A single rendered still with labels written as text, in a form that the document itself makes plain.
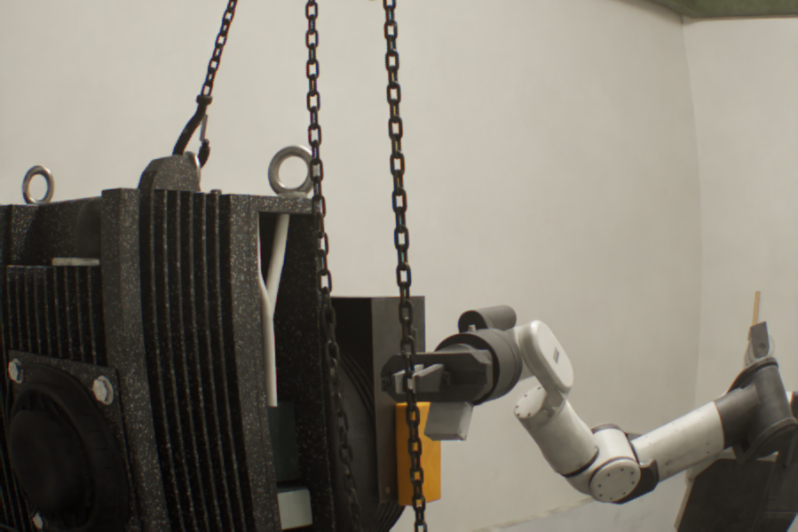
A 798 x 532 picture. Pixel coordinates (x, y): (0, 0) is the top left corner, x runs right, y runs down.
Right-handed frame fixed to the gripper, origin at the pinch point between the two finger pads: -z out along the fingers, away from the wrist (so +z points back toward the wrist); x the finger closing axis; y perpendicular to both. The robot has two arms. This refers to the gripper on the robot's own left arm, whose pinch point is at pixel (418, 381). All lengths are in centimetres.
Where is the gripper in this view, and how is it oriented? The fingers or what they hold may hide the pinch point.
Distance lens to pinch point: 138.4
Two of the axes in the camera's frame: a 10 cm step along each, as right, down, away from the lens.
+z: 4.6, -0.1, 8.9
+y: 0.6, 10.0, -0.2
